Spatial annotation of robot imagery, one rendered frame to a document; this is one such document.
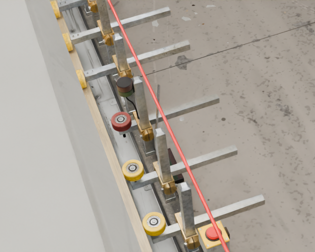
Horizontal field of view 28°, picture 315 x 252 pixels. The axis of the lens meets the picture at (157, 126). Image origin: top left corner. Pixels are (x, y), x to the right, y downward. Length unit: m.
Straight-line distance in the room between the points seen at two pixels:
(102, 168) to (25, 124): 0.11
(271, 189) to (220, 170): 0.29
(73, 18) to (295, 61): 1.41
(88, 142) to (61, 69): 0.09
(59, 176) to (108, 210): 0.10
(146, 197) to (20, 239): 2.24
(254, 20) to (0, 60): 3.85
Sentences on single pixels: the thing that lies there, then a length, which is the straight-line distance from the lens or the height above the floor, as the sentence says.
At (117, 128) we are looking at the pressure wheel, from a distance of 2.48.
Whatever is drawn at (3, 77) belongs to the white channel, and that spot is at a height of 2.46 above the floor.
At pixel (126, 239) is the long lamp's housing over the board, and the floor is 2.36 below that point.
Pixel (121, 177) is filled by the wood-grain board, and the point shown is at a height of 0.90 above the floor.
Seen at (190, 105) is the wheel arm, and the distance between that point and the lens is 2.57.
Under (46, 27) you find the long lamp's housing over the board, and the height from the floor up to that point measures 2.37.
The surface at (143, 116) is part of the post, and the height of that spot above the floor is 0.94.
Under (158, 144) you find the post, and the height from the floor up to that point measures 1.06.
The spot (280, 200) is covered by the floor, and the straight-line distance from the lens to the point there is 3.32.
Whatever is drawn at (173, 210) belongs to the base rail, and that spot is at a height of 0.70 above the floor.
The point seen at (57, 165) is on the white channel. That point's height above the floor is 2.46.
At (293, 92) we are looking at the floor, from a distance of 3.80.
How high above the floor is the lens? 2.76
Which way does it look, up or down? 49 degrees down
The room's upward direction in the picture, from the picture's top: 9 degrees counter-clockwise
